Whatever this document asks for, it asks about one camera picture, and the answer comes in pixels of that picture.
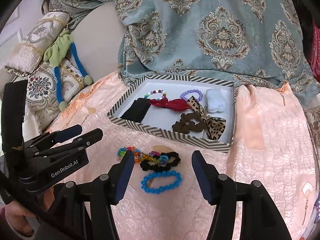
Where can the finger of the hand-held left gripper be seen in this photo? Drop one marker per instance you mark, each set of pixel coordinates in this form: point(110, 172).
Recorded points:
point(90, 136)
point(67, 133)

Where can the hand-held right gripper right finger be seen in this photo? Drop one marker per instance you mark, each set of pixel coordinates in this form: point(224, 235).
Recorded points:
point(201, 172)

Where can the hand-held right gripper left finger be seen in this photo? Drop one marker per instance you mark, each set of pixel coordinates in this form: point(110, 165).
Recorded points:
point(125, 172)

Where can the black scrunchie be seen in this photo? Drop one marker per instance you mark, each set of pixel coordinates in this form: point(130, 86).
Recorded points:
point(172, 158)

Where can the leopard print hair bow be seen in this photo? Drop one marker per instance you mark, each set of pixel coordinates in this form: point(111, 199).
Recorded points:
point(215, 127)

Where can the brown scrunchie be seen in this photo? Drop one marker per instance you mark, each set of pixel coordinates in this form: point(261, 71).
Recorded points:
point(182, 126)

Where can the black headband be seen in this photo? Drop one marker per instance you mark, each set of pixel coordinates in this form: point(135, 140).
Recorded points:
point(136, 110)

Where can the striped cardboard box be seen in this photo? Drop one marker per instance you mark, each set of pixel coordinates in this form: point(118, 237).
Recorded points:
point(162, 116)

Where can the red hair bow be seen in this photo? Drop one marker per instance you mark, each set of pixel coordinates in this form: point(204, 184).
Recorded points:
point(175, 103)

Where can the person's left hand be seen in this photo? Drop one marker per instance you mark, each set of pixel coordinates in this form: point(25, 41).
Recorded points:
point(15, 217)

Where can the floral embroidered cushion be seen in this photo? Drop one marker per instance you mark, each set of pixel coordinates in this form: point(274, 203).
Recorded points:
point(42, 87)

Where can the pink textured blanket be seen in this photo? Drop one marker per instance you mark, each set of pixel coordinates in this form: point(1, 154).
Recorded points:
point(262, 142)

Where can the green and blue plush toy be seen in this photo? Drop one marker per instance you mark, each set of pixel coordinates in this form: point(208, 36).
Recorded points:
point(58, 52)

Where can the beige padded headboard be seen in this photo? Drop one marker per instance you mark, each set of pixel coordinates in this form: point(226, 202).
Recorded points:
point(100, 42)

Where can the embroidered bolster pillow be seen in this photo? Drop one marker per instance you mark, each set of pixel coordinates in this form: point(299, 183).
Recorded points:
point(42, 30)

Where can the floral patterned cloth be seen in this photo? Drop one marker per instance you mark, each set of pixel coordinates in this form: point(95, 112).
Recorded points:
point(313, 115)

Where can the pink hanging garment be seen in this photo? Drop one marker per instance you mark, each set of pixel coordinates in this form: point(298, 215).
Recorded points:
point(315, 55)

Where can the teal damask curtain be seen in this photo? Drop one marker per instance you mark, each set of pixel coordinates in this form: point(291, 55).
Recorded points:
point(200, 5)

